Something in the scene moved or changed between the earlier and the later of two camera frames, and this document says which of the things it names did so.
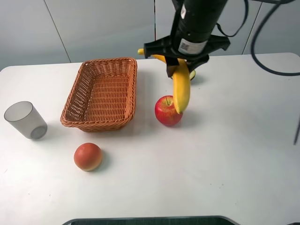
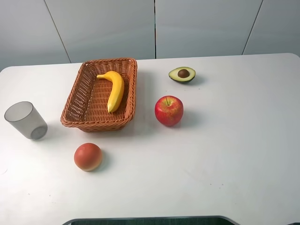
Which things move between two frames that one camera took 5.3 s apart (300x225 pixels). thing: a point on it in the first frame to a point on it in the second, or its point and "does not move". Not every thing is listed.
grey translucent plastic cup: x=24 y=115 does not move
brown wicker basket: x=102 y=97 does not move
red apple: x=166 y=112 does not move
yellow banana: x=181 y=82 to x=117 y=90
